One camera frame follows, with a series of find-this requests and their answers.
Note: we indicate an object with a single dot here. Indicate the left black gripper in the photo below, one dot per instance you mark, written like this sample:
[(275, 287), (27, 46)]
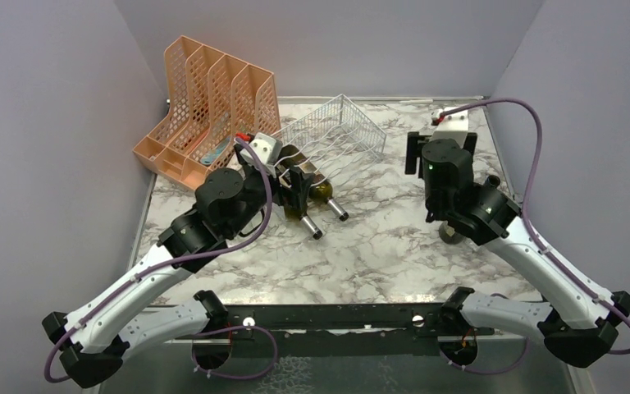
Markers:
[(296, 195)]

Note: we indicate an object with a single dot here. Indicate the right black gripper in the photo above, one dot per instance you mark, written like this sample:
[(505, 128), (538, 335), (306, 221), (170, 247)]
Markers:
[(415, 151)]

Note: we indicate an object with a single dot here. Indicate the green wine bottle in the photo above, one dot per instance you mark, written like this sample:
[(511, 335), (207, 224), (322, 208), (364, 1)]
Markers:
[(301, 215), (447, 233), (321, 191)]

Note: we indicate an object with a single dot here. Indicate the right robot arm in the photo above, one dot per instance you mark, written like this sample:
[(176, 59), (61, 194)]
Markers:
[(577, 319)]

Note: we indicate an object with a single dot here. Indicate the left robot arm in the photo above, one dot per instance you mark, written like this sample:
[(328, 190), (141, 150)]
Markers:
[(91, 343)]

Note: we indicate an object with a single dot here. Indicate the orange plastic file organizer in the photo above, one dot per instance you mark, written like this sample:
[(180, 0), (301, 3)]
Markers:
[(213, 97)]

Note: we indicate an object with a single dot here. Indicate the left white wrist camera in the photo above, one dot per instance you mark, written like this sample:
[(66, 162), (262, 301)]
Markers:
[(266, 147)]

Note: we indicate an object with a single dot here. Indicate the white wire wine rack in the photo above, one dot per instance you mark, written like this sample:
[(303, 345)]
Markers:
[(338, 138)]

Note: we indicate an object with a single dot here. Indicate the black metal base rail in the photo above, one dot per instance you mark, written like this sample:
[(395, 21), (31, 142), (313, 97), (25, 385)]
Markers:
[(333, 330)]

